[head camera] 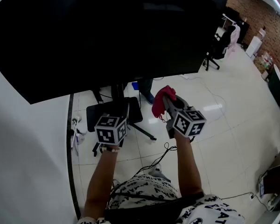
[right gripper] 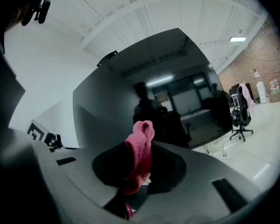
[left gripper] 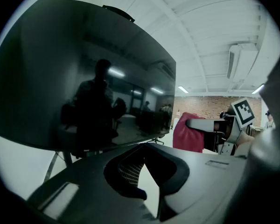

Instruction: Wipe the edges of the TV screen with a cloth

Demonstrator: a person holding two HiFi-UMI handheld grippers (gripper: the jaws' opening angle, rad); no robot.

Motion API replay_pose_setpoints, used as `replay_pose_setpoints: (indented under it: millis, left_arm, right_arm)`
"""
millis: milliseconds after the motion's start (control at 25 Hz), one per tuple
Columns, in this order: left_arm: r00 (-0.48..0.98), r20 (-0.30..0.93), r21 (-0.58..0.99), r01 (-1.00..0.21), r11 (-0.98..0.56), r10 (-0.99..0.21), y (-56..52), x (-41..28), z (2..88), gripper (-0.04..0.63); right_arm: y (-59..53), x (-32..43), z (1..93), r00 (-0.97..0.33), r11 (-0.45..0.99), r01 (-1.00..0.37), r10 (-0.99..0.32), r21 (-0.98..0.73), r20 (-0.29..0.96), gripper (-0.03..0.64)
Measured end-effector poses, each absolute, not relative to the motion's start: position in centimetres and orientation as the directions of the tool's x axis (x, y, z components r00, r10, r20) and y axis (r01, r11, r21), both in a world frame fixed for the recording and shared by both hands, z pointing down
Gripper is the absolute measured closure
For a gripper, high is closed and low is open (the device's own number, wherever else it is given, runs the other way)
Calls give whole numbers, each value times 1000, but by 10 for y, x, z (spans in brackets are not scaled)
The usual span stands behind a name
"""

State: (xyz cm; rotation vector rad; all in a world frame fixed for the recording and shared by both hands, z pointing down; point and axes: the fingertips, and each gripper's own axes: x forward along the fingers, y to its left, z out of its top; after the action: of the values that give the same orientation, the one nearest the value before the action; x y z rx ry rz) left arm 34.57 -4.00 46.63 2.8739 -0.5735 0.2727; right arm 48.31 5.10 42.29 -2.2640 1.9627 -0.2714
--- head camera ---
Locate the grey trousers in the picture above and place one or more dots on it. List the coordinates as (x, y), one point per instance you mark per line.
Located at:
(161, 176)

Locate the small blue board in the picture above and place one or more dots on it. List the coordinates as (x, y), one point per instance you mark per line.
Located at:
(135, 85)

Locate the black office chair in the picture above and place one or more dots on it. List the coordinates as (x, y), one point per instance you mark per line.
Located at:
(220, 45)

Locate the black cabinet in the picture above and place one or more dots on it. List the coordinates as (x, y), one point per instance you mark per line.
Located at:
(243, 30)

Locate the person's left forearm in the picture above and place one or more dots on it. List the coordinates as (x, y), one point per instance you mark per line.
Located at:
(100, 178)

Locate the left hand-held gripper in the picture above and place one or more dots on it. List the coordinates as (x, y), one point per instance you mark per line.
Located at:
(106, 135)

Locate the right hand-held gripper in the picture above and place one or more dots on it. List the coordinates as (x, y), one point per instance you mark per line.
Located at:
(189, 123)

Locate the pile of packaged goods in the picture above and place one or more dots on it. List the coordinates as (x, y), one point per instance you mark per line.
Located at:
(264, 62)

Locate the pink cloth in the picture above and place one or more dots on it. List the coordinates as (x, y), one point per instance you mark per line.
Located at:
(159, 101)

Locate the dark green white-rimmed tub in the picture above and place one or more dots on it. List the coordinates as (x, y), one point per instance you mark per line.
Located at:
(277, 87)

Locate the person's right forearm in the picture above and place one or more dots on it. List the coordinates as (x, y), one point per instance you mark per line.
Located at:
(186, 162)

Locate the pale pink garment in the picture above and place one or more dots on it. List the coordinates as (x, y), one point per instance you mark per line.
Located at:
(233, 38)

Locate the white table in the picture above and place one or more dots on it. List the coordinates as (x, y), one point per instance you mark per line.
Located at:
(228, 20)

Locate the white floor mop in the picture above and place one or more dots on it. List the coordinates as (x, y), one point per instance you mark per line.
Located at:
(75, 134)

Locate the white patterned shirt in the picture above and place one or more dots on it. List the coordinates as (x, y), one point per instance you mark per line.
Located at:
(149, 185)

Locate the white sneaker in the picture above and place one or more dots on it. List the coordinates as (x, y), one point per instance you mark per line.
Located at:
(116, 183)
(156, 168)

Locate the small white bin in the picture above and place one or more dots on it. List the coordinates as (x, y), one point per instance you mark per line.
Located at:
(265, 74)

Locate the large black screen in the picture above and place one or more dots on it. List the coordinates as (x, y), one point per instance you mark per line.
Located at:
(95, 43)

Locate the white cabinet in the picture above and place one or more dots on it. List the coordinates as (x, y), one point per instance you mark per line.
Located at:
(254, 45)

